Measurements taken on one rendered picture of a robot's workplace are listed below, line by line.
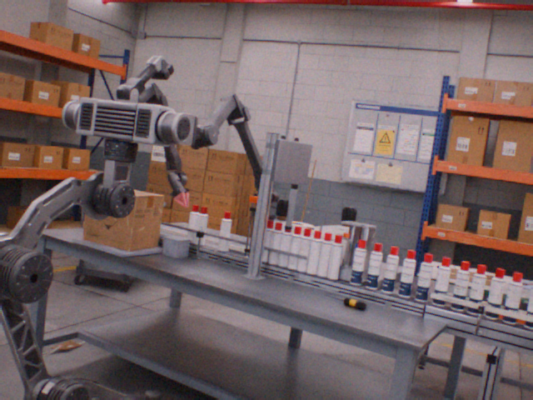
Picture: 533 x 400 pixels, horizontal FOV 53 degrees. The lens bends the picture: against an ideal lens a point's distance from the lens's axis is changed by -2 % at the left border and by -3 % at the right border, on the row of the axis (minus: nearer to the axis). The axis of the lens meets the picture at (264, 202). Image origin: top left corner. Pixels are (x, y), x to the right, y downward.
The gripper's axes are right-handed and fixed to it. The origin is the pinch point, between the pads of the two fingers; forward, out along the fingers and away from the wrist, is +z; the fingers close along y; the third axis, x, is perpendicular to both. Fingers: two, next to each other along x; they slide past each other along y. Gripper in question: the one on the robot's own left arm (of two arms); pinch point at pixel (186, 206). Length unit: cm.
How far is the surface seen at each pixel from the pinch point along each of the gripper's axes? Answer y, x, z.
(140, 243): -31.3, 12.8, 13.8
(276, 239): -3, -41, 42
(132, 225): -39.2, 6.4, 6.8
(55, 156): 190, 262, -218
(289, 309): -48, -55, 77
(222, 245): -2.6, -11.9, 30.0
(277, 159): -19, -67, 15
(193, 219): -2.5, -2.5, 9.6
